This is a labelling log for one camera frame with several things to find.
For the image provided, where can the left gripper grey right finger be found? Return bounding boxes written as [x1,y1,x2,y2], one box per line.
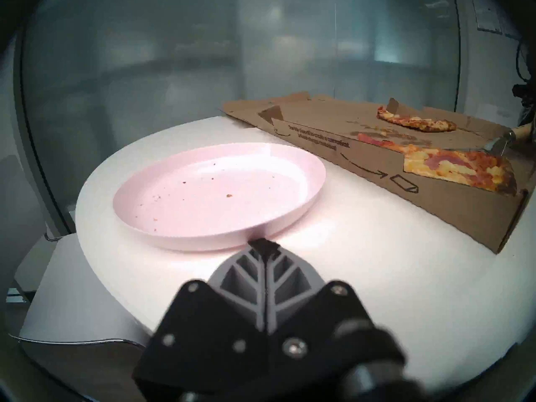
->
[260,243,409,402]

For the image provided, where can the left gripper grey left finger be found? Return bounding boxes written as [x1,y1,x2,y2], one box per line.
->
[133,239,268,402]

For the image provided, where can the large ham pineapple pizza slice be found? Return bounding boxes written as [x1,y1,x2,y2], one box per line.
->
[356,132,518,196]

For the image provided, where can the metal spatula with wooden handle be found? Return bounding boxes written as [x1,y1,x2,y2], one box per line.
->
[482,124,536,155]

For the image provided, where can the pink plastic plate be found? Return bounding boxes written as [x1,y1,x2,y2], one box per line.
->
[112,142,327,252]

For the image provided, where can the open brown cardboard pizza box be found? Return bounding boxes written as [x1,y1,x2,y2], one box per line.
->
[221,91,536,254]

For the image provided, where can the small ham pineapple pizza slice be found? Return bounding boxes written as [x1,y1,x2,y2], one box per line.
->
[376,106,458,133]

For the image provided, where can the white chair with handle hole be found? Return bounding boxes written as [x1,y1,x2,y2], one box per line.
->
[8,233,155,351]

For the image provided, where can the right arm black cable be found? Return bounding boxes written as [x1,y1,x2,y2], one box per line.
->
[515,40,531,85]

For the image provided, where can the white framed wall sign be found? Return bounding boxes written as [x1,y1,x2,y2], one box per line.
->
[470,0,512,39]

